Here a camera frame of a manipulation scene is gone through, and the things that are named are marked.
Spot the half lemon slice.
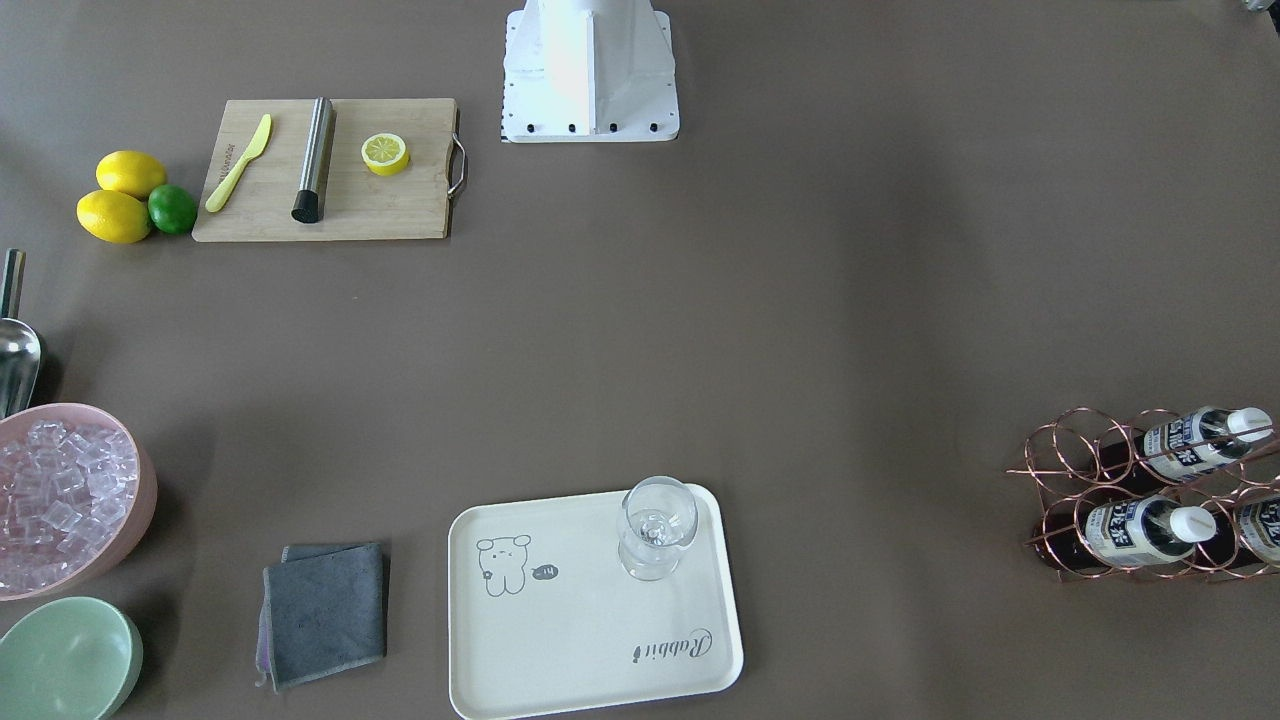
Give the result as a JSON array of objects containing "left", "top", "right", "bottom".
[{"left": 360, "top": 132, "right": 410, "bottom": 177}]

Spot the yellow lemon lower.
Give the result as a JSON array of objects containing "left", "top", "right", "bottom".
[{"left": 76, "top": 190, "right": 154, "bottom": 243}]

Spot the copper wire bottle basket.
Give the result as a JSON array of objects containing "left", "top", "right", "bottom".
[{"left": 1011, "top": 407, "right": 1277, "bottom": 582}]

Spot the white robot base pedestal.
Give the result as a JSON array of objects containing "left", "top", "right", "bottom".
[{"left": 500, "top": 1, "right": 681, "bottom": 143}]

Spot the cream rabbit tray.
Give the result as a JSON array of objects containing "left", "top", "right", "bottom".
[{"left": 448, "top": 484, "right": 745, "bottom": 719}]

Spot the wooden cutting board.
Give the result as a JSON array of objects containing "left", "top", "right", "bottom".
[{"left": 192, "top": 97, "right": 460, "bottom": 243}]

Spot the steel cylinder muddler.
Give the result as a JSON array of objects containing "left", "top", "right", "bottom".
[{"left": 291, "top": 97, "right": 335, "bottom": 224}]

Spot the tea bottle white cap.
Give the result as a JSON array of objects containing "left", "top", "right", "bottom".
[{"left": 1094, "top": 406, "right": 1276, "bottom": 495}]

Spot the grey folded cloth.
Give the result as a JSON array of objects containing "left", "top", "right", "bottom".
[{"left": 255, "top": 542, "right": 387, "bottom": 693}]

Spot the clear wine glass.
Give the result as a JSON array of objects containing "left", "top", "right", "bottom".
[{"left": 618, "top": 477, "right": 700, "bottom": 582}]

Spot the pink bowl with ice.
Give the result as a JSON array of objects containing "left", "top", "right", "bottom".
[{"left": 1, "top": 404, "right": 157, "bottom": 602}]

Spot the yellow lemon upper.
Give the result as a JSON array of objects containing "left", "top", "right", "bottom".
[{"left": 95, "top": 150, "right": 168, "bottom": 201}]

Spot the yellow plastic knife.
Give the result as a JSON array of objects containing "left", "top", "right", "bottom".
[{"left": 204, "top": 113, "right": 273, "bottom": 213}]

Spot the yellow lemon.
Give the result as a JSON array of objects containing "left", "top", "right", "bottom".
[
  {"left": 76, "top": 190, "right": 154, "bottom": 243},
  {"left": 95, "top": 150, "right": 168, "bottom": 201}
]

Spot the green bowl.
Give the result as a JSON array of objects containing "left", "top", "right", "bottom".
[{"left": 1, "top": 596, "right": 143, "bottom": 719}]

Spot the steel ice scoop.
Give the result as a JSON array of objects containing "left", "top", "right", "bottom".
[{"left": 1, "top": 249, "right": 44, "bottom": 418}]

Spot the green lime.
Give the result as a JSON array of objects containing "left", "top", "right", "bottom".
[{"left": 146, "top": 184, "right": 198, "bottom": 234}]

